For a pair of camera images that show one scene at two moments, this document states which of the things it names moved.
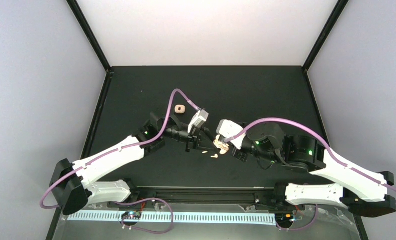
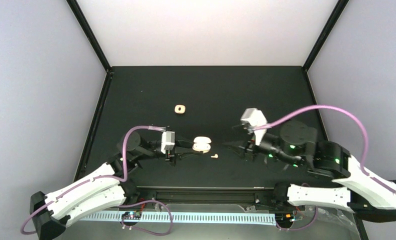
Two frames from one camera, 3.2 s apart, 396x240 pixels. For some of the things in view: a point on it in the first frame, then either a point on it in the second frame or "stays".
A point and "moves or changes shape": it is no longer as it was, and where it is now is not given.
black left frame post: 90,34 stays
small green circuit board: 132,215 stays
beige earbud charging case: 224,147 moves or changes shape
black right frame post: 340,6 stays
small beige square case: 180,109 stays
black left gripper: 193,139 to 174,154
